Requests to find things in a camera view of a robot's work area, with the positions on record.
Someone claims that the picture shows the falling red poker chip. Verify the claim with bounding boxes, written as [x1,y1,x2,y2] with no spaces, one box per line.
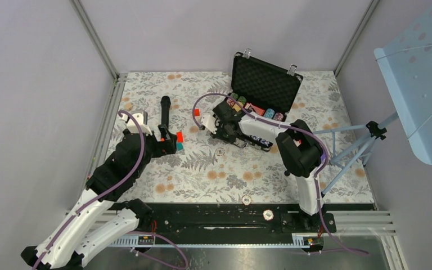
[241,195,252,206]

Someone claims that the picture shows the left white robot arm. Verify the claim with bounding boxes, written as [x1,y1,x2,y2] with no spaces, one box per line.
[21,109,177,269]

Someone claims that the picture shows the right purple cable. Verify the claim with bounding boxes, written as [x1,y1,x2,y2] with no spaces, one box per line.
[192,92,370,256]

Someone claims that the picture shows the teal cube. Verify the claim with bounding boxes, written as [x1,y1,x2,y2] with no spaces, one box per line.
[176,142,183,151]

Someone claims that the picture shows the light blue music stand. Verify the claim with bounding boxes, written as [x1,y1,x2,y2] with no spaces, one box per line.
[313,0,432,196]

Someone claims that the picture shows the black poker case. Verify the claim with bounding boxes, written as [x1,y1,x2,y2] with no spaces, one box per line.
[224,49,304,152]

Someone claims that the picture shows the floral table mat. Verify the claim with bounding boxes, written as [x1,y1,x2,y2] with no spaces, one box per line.
[118,71,374,204]

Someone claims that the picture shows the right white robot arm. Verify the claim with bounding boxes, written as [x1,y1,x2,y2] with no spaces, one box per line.
[194,101,327,232]

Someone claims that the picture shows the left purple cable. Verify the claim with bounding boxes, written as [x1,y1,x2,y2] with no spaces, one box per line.
[31,109,190,270]

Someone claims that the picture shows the purple cable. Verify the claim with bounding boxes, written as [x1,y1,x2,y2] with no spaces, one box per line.
[31,109,190,270]
[192,92,370,256]

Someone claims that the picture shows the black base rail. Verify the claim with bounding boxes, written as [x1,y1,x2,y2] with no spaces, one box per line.
[137,203,336,245]

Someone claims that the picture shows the single red poker chip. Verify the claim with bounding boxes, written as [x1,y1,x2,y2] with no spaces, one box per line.
[215,147,225,156]

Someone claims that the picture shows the black cylinder orange cap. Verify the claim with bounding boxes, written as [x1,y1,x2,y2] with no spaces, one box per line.
[160,96,171,128]

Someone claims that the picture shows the long red block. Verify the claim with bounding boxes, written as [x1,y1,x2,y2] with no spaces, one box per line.
[176,132,184,143]

